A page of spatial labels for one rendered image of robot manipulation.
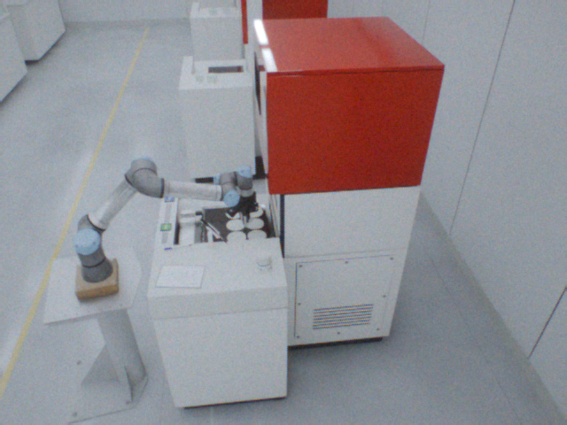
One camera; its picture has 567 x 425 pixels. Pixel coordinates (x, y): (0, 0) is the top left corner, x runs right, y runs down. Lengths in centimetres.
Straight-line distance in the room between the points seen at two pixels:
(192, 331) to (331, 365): 107
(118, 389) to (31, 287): 123
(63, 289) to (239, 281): 89
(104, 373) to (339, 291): 147
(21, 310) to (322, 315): 212
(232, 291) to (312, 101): 89
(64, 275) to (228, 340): 90
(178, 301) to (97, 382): 113
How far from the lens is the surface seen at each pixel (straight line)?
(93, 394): 309
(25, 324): 365
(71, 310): 241
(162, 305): 217
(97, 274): 239
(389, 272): 269
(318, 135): 207
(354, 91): 203
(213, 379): 261
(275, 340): 238
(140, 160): 225
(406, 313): 339
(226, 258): 226
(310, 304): 273
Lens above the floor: 246
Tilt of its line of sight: 37 degrees down
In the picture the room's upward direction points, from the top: straight up
